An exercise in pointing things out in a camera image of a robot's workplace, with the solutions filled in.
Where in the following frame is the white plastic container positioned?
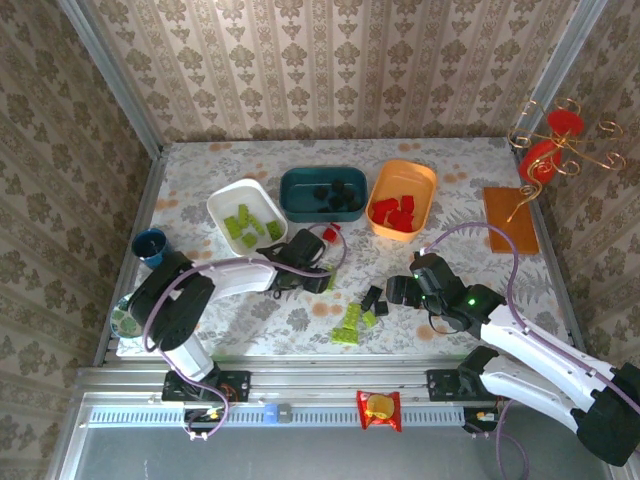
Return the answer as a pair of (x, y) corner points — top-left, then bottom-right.
(206, 178), (290, 257)

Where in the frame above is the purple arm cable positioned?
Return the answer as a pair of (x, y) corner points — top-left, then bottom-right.
(142, 223), (349, 444)
(422, 222), (640, 480)

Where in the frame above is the gold wire candle holder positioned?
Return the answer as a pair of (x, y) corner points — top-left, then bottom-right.
(507, 97), (629, 221)

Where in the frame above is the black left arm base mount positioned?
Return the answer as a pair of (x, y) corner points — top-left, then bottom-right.
(162, 368), (251, 404)

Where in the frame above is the slotted grey cable tray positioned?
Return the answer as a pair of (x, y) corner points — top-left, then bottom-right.
(84, 403), (469, 427)

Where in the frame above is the red snack bag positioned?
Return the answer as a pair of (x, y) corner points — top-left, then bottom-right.
(355, 389), (403, 432)

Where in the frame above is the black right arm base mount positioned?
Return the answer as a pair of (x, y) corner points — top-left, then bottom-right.
(426, 368), (504, 404)

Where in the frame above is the aluminium side rail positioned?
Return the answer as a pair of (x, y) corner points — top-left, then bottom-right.
(93, 147), (169, 369)
(509, 139), (586, 354)

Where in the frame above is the aluminium frame post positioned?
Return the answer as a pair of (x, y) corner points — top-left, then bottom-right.
(509, 0), (609, 147)
(55, 0), (164, 156)

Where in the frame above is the floral patterned tablecloth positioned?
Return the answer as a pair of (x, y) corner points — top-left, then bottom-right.
(117, 137), (571, 359)

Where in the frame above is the teal plastic container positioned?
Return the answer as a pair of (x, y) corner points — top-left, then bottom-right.
(278, 166), (370, 224)

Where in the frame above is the aluminium front rail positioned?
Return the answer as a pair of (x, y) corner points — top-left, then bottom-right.
(74, 352), (621, 404)

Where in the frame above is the red round candle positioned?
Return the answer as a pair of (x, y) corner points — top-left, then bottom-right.
(518, 139), (564, 184)
(547, 109), (585, 137)

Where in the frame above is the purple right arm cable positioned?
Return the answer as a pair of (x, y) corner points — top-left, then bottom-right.
(422, 222), (640, 480)

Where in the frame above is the orange wooden board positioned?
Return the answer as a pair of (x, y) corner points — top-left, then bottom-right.
(482, 186), (542, 256)

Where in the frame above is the blue cup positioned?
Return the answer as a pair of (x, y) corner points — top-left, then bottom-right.
(132, 228), (176, 270)

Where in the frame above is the orange plastic container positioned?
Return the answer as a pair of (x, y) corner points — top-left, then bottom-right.
(365, 158), (439, 244)

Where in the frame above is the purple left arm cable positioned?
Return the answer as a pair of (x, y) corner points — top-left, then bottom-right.
(142, 223), (349, 444)

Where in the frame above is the green patterned plate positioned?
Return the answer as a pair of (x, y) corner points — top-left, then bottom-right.
(109, 293), (147, 342)

